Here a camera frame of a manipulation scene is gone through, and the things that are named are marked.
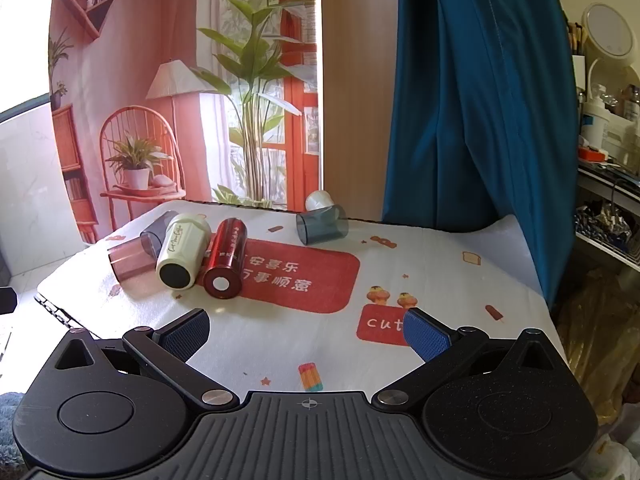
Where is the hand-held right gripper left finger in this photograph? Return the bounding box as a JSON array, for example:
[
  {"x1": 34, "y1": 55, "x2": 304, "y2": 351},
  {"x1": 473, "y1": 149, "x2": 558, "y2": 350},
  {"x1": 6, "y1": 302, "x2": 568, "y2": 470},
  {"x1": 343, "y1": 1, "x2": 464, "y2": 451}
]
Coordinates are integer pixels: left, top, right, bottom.
[{"x1": 52, "y1": 308, "x2": 240, "y2": 411}]

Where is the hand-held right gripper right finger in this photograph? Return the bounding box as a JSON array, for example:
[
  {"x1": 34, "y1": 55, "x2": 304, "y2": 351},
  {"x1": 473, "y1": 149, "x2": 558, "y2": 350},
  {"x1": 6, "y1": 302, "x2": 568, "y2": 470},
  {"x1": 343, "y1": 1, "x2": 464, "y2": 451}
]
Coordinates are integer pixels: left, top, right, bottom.
[{"x1": 372, "y1": 307, "x2": 569, "y2": 406}]

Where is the red metallic cup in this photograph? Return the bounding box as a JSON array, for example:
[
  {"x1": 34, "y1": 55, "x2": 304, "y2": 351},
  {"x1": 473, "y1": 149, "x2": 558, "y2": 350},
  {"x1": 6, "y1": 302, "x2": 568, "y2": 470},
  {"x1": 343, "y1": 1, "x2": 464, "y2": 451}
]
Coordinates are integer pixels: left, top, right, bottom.
[{"x1": 202, "y1": 217, "x2": 249, "y2": 300}]

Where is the cream tumbler cup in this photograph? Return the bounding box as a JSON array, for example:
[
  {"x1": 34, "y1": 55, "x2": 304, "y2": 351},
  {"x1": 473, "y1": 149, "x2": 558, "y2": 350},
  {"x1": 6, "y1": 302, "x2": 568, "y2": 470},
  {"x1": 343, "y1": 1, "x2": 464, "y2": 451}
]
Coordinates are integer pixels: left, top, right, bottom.
[{"x1": 156, "y1": 213, "x2": 212, "y2": 290}]

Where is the pink translucent cup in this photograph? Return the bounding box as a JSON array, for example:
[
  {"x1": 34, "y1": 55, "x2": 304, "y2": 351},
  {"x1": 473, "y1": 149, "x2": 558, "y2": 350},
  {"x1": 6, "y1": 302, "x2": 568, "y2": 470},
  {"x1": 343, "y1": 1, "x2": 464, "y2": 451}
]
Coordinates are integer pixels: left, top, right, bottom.
[{"x1": 107, "y1": 239, "x2": 155, "y2": 284}]

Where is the dark blue translucent cup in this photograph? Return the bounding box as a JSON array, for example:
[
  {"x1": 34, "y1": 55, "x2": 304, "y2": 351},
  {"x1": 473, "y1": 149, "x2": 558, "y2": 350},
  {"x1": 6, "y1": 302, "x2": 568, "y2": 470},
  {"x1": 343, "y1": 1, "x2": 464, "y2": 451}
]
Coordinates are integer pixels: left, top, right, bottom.
[{"x1": 139, "y1": 210, "x2": 179, "y2": 260}]

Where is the grey-blue translucent cup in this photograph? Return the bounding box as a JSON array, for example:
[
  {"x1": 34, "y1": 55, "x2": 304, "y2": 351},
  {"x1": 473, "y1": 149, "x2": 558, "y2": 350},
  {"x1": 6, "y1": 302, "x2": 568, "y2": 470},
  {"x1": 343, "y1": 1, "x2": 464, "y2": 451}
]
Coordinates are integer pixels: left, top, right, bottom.
[{"x1": 296, "y1": 204, "x2": 349, "y2": 246}]

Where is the white round cup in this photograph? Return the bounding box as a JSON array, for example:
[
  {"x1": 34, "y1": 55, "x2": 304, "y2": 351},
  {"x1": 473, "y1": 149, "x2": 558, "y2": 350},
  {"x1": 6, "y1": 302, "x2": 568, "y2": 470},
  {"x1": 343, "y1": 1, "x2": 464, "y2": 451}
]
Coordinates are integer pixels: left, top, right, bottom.
[{"x1": 305, "y1": 190, "x2": 335, "y2": 212}]

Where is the printed white tablecloth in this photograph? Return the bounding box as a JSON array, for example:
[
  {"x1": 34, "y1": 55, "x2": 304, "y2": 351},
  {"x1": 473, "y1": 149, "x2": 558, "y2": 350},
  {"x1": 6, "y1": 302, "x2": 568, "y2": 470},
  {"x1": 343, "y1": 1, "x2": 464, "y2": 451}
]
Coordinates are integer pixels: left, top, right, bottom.
[{"x1": 37, "y1": 199, "x2": 567, "y2": 397}]

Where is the yellow plastic bag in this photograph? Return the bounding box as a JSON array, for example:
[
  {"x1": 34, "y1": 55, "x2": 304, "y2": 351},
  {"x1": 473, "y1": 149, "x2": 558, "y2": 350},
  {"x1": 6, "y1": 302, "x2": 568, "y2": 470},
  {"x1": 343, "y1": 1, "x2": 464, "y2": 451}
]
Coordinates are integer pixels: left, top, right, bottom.
[{"x1": 554, "y1": 266, "x2": 640, "y2": 428}]

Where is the blue fluffy rug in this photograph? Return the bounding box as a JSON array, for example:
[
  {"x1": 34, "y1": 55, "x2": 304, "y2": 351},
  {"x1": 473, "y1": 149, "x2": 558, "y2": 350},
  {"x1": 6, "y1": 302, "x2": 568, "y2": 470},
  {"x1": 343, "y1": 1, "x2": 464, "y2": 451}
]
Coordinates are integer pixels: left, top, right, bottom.
[{"x1": 0, "y1": 390, "x2": 32, "y2": 480}]

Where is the metal storage rack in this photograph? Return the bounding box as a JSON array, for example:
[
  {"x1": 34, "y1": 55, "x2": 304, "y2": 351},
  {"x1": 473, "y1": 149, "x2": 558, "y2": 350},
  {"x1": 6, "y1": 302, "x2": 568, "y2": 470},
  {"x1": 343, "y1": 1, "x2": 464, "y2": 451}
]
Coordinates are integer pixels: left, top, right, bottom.
[{"x1": 574, "y1": 159, "x2": 640, "y2": 267}]

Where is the white plastic bag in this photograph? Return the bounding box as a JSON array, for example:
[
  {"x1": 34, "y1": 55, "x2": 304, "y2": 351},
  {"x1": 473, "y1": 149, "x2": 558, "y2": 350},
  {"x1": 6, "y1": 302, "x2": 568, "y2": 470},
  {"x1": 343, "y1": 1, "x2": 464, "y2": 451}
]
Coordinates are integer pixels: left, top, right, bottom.
[{"x1": 582, "y1": 402, "x2": 640, "y2": 480}]

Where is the blue curtain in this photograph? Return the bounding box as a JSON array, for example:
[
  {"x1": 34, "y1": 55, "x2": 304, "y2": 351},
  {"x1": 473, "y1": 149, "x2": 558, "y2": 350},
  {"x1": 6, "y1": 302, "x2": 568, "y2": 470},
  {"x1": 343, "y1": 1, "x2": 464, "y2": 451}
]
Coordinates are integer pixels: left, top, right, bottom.
[{"x1": 381, "y1": 0, "x2": 582, "y2": 307}]

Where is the white pump bottle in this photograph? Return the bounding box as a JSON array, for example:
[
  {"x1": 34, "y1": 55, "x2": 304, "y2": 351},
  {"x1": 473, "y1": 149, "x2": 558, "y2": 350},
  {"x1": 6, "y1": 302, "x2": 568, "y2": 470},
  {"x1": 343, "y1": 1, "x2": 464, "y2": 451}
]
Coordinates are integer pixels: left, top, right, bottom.
[{"x1": 579, "y1": 57, "x2": 614, "y2": 144}]

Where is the white round mirror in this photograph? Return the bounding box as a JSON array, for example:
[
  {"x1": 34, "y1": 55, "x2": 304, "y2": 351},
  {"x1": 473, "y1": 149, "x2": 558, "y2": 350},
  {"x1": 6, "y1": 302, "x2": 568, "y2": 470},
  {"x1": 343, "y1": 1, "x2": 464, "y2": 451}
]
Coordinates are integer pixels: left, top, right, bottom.
[{"x1": 581, "y1": 2, "x2": 636, "y2": 70}]

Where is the wall poster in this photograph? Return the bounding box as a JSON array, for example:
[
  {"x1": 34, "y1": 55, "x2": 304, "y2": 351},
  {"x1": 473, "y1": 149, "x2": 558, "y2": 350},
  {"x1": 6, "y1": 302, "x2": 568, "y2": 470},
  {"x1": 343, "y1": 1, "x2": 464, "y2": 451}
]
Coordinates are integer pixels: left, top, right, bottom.
[{"x1": 47, "y1": 0, "x2": 322, "y2": 247}]

